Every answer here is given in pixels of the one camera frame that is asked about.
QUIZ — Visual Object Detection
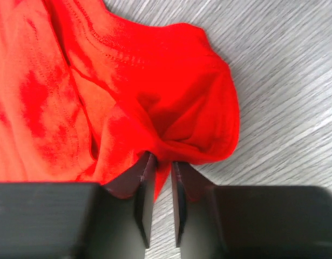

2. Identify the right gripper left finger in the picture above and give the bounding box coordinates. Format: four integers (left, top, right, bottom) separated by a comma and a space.
0, 152, 157, 258

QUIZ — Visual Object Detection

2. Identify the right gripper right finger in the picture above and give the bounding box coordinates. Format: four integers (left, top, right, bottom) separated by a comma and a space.
171, 162, 332, 258

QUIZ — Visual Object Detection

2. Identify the red t shirt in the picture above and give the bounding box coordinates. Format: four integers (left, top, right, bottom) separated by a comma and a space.
0, 1, 240, 194

